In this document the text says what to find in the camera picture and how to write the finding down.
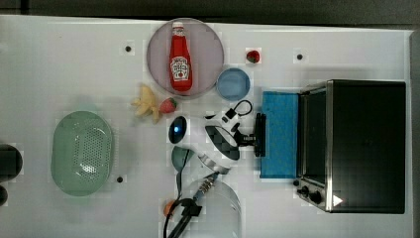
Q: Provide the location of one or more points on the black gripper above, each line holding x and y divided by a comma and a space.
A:
223, 143

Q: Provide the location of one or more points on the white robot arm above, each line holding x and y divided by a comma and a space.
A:
204, 150

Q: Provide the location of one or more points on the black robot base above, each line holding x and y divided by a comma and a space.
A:
11, 162

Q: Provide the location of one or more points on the blue bowl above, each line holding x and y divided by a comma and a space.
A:
233, 84

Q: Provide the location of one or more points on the green mug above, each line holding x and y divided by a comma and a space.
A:
181, 158

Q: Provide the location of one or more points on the small red strawberry toy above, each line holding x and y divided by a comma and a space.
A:
253, 56

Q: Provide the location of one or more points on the large red strawberry toy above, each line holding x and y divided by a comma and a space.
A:
168, 106

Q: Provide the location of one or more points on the grey round plate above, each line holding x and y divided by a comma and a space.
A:
206, 52

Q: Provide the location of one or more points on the red ketchup bottle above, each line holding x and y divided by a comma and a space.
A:
179, 64

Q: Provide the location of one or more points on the orange toy fruit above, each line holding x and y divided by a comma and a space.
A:
167, 209

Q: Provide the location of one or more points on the yellow banana peel toy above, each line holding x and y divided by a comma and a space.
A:
146, 104

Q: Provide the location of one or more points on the green perforated colander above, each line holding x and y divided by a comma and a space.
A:
82, 148

